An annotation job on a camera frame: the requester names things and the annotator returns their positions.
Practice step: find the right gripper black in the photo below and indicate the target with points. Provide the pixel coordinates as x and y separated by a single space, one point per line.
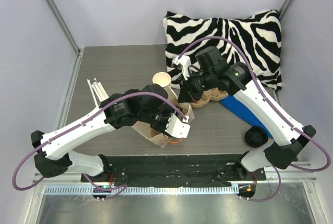
188 89

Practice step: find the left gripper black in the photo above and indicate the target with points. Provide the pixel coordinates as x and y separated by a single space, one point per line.
160 121

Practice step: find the kraft paper gift bag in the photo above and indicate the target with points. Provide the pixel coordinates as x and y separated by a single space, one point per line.
161 139

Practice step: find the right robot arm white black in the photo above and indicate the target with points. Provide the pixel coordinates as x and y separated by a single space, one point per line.
215 72

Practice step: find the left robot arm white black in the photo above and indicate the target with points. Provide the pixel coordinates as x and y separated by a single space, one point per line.
55 154

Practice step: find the stack of paper cups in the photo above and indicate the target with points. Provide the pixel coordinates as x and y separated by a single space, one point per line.
163 79

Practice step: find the cardboard cup carrier tray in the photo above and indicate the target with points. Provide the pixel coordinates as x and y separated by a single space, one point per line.
210 95

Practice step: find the blue cloth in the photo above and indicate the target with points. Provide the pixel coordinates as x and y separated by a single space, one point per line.
241 111

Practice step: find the white wrapped straws bundle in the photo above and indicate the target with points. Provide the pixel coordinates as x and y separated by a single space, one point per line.
98 92

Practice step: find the stack of black lids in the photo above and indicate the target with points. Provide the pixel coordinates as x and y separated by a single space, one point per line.
256 137

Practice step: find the zebra print pillow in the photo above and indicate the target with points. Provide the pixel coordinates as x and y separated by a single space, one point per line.
258 36

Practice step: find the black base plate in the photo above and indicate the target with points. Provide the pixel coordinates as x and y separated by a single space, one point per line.
174 171

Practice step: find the aluminium front rail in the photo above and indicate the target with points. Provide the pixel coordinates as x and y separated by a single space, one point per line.
89 189

